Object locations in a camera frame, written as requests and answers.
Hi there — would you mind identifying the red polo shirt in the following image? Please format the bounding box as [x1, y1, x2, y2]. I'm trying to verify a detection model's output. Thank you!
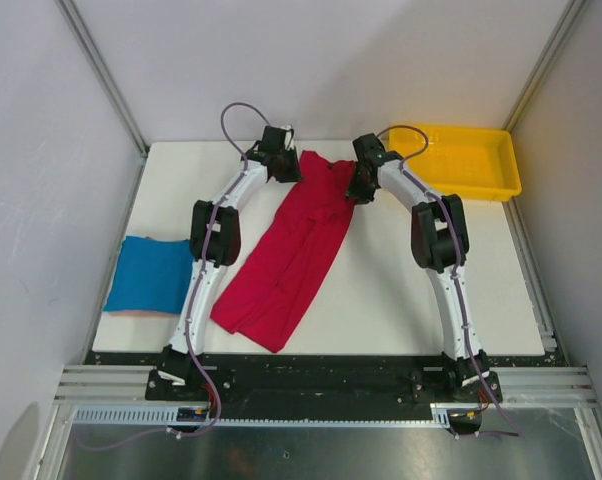
[211, 151, 355, 353]

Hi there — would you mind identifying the blue t shirt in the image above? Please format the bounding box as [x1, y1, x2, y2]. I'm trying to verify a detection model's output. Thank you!
[103, 235, 192, 316]

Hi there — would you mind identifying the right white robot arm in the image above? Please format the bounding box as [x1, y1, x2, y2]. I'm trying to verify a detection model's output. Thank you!
[347, 151, 490, 401]

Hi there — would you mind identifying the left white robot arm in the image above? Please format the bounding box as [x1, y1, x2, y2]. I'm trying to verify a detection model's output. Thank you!
[157, 145, 302, 400]

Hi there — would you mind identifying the yellow plastic tray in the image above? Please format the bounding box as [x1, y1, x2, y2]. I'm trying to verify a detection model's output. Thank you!
[388, 125, 522, 202]

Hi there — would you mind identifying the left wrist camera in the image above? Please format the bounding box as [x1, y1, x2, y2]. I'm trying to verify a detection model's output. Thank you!
[259, 125, 295, 154]

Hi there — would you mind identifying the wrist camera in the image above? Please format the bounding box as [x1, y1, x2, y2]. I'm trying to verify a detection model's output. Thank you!
[259, 125, 295, 154]
[352, 133, 386, 166]

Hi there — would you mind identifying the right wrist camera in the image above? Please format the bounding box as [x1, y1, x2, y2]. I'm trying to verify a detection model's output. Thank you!
[352, 133, 386, 166]

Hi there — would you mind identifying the left aluminium frame post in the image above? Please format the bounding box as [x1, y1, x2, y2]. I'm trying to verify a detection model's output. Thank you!
[55, 0, 149, 157]

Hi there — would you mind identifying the aluminium frame post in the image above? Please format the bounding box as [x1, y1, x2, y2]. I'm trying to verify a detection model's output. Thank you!
[55, 0, 149, 157]
[502, 0, 591, 133]

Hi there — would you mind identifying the grey slotted cable duct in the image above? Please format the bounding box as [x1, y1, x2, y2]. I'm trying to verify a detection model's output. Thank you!
[72, 404, 480, 428]

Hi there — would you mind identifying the right aluminium frame post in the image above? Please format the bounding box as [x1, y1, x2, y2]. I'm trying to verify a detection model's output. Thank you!
[502, 0, 591, 133]

